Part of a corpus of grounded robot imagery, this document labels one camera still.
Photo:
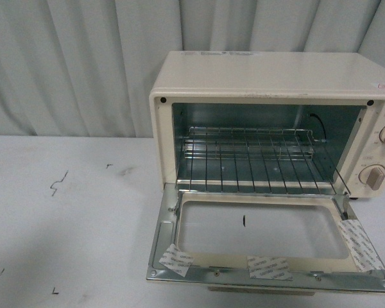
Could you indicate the cream toaster oven body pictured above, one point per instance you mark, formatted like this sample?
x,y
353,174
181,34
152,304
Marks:
x,y
340,97

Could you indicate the white pleated curtain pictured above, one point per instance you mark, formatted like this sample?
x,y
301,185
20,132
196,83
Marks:
x,y
86,68

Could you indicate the lower beige timer knob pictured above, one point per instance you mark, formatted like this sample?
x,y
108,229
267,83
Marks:
x,y
372,176

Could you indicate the wire oven rack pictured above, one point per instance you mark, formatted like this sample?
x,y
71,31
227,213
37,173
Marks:
x,y
257,161

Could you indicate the oven door with glass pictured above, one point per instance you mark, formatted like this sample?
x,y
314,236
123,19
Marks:
x,y
263,243

